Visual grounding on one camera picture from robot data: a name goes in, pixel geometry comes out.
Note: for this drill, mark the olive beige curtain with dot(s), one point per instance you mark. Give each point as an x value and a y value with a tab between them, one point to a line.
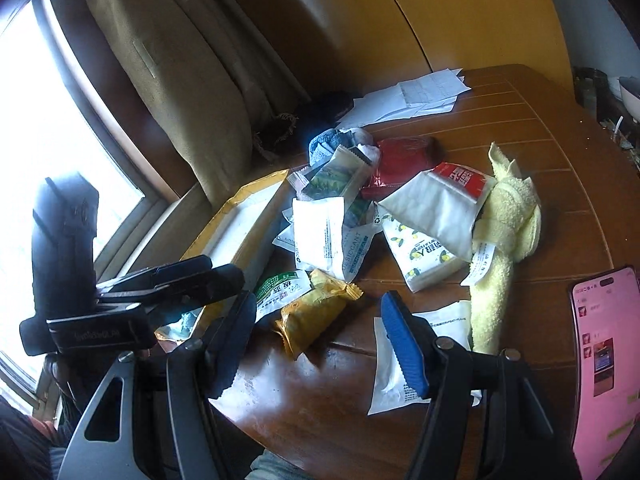
207	76

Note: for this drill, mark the white wet wipe packet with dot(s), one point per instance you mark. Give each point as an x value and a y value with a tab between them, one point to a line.
401	374

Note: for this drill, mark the red foil bag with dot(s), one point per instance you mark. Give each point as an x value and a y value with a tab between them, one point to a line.
401	159

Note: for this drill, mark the yellow wooden cabinet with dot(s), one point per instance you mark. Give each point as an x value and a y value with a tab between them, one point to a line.
359	46

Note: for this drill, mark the cluttered side shelf items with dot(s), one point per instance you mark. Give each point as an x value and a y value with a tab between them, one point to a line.
594	93

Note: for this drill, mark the yellow sandwich cracker packet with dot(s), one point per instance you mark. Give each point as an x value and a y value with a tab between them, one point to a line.
304	319

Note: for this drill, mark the pink screen smartphone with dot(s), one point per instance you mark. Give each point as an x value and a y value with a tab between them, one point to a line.
606	320

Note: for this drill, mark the red white tissue pack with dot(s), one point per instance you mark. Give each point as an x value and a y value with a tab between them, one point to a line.
442	203

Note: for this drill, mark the yellow towel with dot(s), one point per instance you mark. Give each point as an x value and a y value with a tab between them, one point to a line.
509	223

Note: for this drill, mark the dark fringed cloth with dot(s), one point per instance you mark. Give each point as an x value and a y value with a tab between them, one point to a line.
277	138

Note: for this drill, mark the yellow cardboard box tray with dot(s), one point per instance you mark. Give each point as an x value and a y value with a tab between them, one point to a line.
242	230

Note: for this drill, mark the white desiccant packet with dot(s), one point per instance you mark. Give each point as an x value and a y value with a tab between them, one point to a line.
318	234

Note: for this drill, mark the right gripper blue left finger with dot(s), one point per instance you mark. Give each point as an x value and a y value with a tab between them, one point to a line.
152	419

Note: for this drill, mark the window with metal bars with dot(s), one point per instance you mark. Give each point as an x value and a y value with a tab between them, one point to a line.
53	124

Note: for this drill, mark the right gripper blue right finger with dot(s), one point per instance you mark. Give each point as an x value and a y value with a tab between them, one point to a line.
520	438

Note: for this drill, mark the white paper sheets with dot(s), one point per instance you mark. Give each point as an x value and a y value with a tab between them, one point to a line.
431	94

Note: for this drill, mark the lemon print tissue pack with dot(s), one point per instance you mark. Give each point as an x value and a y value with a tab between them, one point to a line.
422	260

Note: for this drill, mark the green white sachet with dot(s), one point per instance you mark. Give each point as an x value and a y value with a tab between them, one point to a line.
277	292

